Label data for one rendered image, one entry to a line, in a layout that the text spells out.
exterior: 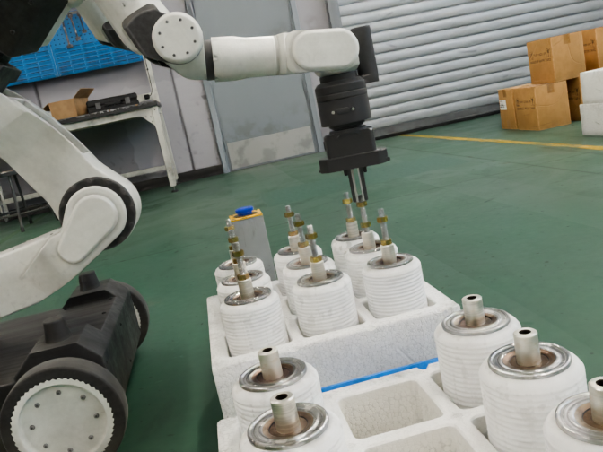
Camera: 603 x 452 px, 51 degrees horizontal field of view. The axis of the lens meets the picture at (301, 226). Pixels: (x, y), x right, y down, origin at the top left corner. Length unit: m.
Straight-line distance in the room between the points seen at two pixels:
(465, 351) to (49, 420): 0.72
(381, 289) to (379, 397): 0.25
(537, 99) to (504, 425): 4.08
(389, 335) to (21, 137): 0.76
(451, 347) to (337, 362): 0.30
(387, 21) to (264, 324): 5.52
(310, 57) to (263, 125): 5.06
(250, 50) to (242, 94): 5.03
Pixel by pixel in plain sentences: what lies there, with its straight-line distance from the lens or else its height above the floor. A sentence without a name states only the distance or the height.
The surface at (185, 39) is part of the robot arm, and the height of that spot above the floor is 0.66.
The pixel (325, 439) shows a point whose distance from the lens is 0.57.
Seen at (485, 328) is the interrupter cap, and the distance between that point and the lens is 0.72.
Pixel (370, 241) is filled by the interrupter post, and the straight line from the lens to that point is 1.13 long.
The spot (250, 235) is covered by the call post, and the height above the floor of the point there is 0.27.
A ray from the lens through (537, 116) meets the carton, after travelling 4.64.
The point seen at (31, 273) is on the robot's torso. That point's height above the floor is 0.32.
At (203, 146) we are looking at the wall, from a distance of 6.08.
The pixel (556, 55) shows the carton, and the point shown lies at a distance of 4.71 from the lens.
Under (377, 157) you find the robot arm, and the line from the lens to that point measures 1.09.
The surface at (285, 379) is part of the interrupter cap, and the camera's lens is 0.68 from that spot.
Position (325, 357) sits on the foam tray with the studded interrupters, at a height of 0.15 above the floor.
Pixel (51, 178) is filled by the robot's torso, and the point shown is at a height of 0.48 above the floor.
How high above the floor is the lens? 0.53
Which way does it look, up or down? 11 degrees down
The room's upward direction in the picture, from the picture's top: 12 degrees counter-clockwise
